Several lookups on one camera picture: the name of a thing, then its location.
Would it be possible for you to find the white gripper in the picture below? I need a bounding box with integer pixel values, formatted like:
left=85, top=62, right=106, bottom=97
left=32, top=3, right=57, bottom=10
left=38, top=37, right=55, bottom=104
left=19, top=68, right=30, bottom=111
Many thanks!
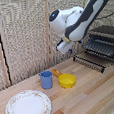
left=55, top=35, right=85, bottom=57

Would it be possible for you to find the blue plastic cup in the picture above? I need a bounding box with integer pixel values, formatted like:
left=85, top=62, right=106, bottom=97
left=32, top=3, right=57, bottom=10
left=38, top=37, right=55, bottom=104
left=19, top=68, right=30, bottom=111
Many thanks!
left=38, top=70, right=55, bottom=91

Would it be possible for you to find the beige woven folding screen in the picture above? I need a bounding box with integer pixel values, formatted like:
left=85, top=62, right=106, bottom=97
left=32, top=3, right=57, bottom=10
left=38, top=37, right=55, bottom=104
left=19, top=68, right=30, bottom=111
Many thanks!
left=0, top=0, right=114, bottom=93

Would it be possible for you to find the white plate with floral rim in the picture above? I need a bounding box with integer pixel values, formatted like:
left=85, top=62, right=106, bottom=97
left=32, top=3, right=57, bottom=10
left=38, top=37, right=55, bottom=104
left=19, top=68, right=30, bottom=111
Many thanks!
left=2, top=87, right=53, bottom=114

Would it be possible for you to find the yellow bowl with wooden handle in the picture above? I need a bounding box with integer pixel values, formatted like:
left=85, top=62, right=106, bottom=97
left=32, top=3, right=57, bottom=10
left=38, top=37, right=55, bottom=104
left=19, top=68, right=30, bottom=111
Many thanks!
left=50, top=66, right=78, bottom=91

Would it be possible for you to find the black cable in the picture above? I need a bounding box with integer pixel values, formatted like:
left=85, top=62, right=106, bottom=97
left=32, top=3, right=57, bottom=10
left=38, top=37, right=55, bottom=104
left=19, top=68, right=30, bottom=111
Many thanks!
left=96, top=10, right=114, bottom=22

